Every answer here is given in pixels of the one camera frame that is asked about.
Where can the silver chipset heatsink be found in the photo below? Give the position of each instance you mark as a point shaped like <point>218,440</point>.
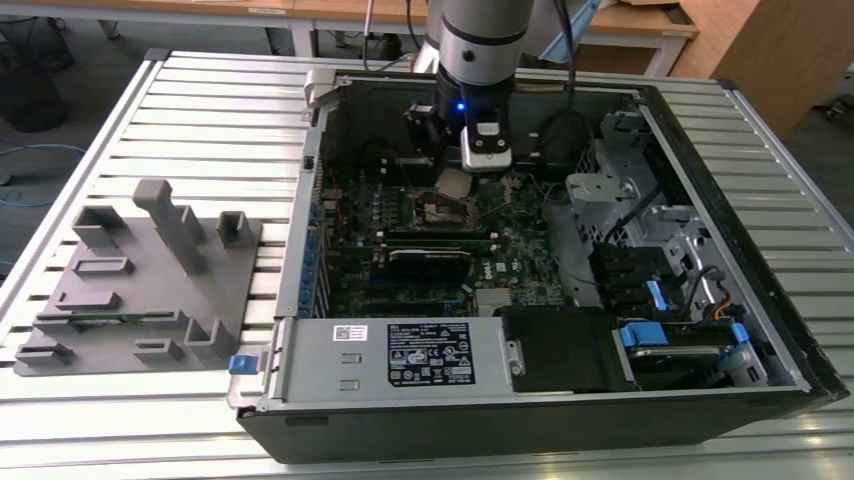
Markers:
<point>493,297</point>

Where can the black graphics card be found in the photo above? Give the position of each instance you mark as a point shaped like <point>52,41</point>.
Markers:
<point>427,265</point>

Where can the silver power supply unit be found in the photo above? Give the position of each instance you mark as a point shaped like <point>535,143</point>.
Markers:
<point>313,365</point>

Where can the blue case latch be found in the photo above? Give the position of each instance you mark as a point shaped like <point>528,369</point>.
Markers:
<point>242,365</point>

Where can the silver drive cage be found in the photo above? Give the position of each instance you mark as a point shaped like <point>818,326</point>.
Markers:
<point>593,187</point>

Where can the grey case release latch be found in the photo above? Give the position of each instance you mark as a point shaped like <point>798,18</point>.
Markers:
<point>319,87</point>

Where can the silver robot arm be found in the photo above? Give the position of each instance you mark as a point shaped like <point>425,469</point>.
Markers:
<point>480,45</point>

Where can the green motherboard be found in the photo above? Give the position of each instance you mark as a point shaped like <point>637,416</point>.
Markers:
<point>527,250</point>

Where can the wooden desk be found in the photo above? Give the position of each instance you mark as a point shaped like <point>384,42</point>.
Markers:
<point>200,6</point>
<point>633,25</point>

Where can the wooden cabinet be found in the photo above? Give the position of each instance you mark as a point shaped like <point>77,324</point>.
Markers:
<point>787,50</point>

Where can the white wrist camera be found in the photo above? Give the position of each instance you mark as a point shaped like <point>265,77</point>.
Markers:
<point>485,160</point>

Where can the blue plastic tab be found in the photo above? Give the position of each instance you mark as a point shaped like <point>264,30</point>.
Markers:
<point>738,334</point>

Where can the silver hard disk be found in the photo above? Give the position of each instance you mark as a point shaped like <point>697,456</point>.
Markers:
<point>673,353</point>

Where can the grey parts rack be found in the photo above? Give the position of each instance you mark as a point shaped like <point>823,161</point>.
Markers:
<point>153,300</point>

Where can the black plastic shroud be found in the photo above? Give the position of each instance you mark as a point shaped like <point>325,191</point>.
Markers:
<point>560,350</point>

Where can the green RAM stick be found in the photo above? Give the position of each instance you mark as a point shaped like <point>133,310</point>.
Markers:
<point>142,315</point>

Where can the black disk bay block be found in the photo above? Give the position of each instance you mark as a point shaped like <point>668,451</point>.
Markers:
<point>627,270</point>

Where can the blue disk carrier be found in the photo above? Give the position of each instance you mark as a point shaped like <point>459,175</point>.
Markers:
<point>656,295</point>
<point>640,334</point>

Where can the CPU socket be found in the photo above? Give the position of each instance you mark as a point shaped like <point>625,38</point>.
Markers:
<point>449,215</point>

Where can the black PC case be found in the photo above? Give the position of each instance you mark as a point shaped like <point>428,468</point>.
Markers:
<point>467,435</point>

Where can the black chair base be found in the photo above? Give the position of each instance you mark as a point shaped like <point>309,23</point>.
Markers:
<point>842,107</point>

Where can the silver CPU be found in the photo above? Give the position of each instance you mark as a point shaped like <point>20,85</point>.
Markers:
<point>455,184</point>

